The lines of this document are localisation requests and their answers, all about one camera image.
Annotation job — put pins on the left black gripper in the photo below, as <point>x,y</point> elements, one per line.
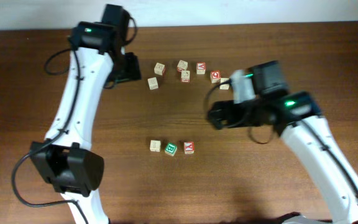
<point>138,74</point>

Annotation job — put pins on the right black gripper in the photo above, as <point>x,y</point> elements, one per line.
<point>221,112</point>

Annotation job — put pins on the red letter Y block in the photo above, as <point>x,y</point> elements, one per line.
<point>189,147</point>

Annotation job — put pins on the green letter B block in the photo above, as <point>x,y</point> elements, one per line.
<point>170,149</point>

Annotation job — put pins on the plain wooden block letter I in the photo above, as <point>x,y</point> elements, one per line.
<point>155,145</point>

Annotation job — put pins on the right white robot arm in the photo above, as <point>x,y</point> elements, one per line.
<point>262,97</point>

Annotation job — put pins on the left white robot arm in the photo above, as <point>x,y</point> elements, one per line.
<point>64,159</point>

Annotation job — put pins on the plain wooden block right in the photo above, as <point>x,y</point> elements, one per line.
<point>224,84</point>

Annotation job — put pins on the wooden block far left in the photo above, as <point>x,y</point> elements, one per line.
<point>153,83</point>

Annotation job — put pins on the wooden block upper left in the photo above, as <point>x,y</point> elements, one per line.
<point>159,69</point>

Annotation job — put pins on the red letter Q block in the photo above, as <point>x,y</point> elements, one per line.
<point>215,76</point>

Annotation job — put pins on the red letter A block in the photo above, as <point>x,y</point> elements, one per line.
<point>200,68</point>

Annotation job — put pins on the wooden block red bottom centre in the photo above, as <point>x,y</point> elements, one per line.
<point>185,76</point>

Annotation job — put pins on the wooden block top centre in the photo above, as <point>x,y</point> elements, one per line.
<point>182,65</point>

